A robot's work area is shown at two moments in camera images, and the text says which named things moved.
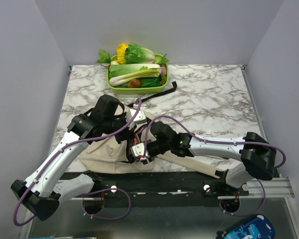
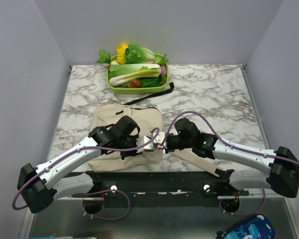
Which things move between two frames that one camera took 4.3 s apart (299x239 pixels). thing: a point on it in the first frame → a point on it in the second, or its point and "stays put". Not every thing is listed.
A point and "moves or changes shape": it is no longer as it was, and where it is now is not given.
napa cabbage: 121,74 stays put
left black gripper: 126,135 → 123,156
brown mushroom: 135,83 stays put
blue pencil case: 259,227 stays put
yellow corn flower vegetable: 120,52 stays put
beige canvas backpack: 110,156 moves or changes shape
